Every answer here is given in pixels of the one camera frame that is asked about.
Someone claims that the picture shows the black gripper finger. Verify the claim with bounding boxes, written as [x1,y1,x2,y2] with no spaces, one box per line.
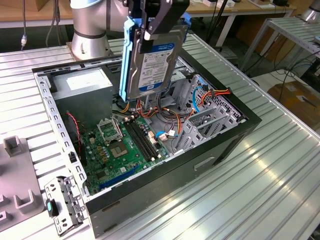
[143,0,190,41]
[122,0,149,30]

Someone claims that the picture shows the hard disk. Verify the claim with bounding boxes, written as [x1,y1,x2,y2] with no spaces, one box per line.
[118,16,192,103]

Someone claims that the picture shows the blue data wire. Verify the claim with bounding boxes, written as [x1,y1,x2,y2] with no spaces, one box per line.
[154,76,209,141]

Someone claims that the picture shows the orange red power wire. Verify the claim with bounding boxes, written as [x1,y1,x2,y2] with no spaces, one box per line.
[136,86,232,138]

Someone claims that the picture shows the grey metal disk bay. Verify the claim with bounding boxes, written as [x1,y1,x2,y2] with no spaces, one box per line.
[172,106,242,155]

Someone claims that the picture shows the grey optical drive cage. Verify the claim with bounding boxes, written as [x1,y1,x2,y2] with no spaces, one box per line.
[143,56,195,111]

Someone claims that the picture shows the wooden desk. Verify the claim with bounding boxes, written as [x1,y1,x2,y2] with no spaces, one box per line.
[0,0,297,48]

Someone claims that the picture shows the small brown desk box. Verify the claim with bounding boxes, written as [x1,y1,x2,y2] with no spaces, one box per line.
[34,0,49,13]

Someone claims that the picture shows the grey power supply unit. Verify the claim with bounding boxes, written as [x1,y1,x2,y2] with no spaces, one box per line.
[51,67,115,131]

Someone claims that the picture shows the metal locking lever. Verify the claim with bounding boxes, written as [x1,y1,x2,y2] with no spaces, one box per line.
[112,115,124,140]

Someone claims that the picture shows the black RAM slot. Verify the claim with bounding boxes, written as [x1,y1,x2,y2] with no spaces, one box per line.
[135,120,159,157]
[124,122,150,162]
[131,121,156,159]
[128,122,153,161]

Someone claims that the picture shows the metal socket cover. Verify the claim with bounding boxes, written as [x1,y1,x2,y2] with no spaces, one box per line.
[96,118,124,146]

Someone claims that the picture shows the CPU socket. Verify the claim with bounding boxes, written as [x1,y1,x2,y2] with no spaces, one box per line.
[109,141,129,160]

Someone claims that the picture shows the green motherboard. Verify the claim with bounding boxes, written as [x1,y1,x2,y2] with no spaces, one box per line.
[79,116,171,196]

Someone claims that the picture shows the brown cardboard box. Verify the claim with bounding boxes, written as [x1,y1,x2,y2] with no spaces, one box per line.
[267,80,320,128]

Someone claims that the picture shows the blue expansion slot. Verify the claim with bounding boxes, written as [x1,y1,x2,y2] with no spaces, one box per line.
[99,164,140,190]

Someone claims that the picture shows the black open PC case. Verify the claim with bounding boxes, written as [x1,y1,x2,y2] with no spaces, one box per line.
[31,44,263,239]

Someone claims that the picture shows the grey parts rack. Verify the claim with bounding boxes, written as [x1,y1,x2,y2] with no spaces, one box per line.
[0,135,48,225]

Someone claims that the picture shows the yellow black wire bundle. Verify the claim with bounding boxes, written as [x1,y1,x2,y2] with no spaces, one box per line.
[119,99,135,113]

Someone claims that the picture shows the black cable bundle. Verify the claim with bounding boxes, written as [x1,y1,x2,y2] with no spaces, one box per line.
[156,93,193,123]

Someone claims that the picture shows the cable with metal connector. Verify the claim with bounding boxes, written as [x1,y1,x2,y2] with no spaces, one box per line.
[21,0,28,51]

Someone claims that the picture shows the red black twisted wire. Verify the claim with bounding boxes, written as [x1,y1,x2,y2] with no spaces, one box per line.
[65,111,83,152]

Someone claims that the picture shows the metal card retainer bracket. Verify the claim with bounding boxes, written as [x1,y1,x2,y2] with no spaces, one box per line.
[44,174,88,238]

